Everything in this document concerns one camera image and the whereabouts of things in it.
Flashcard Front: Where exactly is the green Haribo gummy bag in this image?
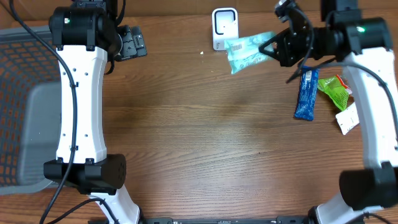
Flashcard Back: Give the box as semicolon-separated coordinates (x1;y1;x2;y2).
318;75;352;111

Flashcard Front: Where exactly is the teal snack packet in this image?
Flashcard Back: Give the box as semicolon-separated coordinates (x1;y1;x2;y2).
224;32;275;75

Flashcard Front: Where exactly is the blue Oreo cookie pack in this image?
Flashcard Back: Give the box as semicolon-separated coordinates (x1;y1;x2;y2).
294;66;318;121

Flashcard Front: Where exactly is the white tube with gold cap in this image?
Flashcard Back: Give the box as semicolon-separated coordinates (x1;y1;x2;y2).
335;103;359;135

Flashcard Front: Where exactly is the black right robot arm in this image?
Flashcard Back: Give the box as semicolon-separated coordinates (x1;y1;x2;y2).
259;1;397;224

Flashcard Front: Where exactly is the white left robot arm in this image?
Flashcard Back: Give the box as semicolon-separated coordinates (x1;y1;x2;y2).
44;1;147;224

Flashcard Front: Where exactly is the white barcode scanner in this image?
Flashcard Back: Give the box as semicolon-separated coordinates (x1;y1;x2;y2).
211;7;239;51

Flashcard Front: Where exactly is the grey plastic mesh basket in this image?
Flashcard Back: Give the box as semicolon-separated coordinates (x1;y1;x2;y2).
1;28;61;195

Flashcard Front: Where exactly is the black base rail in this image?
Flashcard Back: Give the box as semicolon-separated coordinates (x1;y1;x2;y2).
88;216;365;224

